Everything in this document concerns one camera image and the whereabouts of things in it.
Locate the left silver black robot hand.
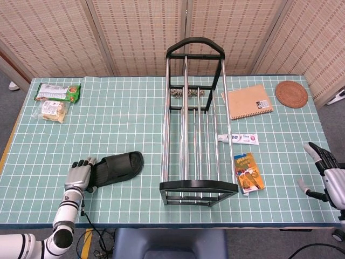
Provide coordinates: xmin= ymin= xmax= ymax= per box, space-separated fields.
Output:
xmin=64 ymin=156 xmax=98 ymax=194

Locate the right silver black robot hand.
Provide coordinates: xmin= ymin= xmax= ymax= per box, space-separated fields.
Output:
xmin=297 ymin=142 xmax=345 ymax=211

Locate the black rubber slipper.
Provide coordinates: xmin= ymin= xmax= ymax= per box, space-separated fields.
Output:
xmin=90 ymin=151 xmax=144 ymax=189

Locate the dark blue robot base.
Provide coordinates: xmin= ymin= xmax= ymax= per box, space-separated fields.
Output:
xmin=112 ymin=228 xmax=229 ymax=259

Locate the black chrome shoe rack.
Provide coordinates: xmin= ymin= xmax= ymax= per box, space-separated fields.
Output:
xmin=158 ymin=37 xmax=239 ymax=207

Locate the green grid tablecloth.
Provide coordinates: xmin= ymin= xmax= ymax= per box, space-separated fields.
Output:
xmin=0 ymin=75 xmax=342 ymax=230

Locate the yellow floor tape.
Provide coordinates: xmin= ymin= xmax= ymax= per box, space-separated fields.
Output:
xmin=80 ymin=228 xmax=94 ymax=259

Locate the clear bread packet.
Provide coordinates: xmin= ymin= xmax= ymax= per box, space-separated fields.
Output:
xmin=32 ymin=100 xmax=71 ymax=124

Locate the orange snack box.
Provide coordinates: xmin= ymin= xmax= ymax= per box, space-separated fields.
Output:
xmin=233 ymin=152 xmax=266 ymax=196

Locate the green snack packet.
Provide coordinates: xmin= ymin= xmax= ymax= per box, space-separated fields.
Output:
xmin=33 ymin=82 xmax=81 ymax=104

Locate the white stand foot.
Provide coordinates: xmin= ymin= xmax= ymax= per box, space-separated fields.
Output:
xmin=326 ymin=88 xmax=345 ymax=106

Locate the brown woven round coaster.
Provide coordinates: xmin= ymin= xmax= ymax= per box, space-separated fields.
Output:
xmin=274 ymin=80 xmax=309 ymax=109

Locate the white toothpaste tube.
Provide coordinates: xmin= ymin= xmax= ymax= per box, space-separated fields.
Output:
xmin=217 ymin=133 xmax=260 ymax=146

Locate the kraft spiral notebook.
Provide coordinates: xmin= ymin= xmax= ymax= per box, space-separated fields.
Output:
xmin=220 ymin=84 xmax=274 ymax=121

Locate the bamboo folding screen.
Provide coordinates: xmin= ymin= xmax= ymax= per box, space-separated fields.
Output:
xmin=0 ymin=0 xmax=345 ymax=108

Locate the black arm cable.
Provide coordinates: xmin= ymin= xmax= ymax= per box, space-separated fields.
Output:
xmin=80 ymin=198 xmax=108 ymax=243

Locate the black floor cable bundle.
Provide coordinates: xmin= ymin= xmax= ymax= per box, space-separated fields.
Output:
xmin=77 ymin=229 xmax=116 ymax=259

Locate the beige brown rope bundle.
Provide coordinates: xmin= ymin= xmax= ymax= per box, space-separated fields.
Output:
xmin=169 ymin=87 xmax=206 ymax=100

